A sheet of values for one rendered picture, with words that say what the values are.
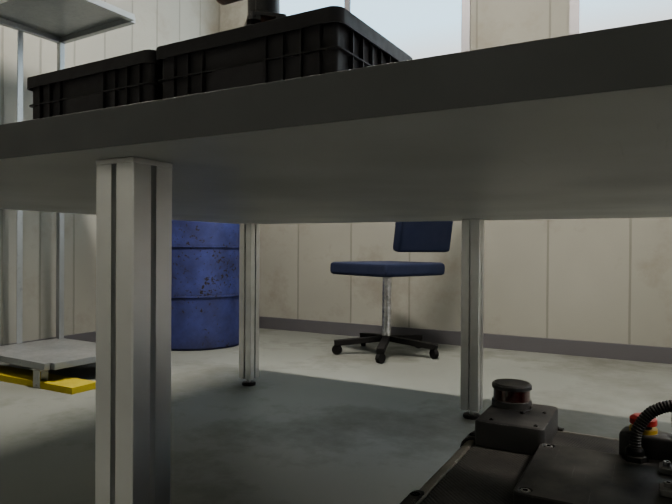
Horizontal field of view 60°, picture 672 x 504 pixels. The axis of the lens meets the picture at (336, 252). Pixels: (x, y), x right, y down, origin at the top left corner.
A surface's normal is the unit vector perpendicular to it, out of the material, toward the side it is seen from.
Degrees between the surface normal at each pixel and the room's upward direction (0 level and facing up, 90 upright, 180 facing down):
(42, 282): 90
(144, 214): 90
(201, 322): 90
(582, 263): 90
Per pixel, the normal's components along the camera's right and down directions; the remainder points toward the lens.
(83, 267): 0.88, 0.01
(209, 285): 0.47, 0.01
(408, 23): -0.47, 0.00
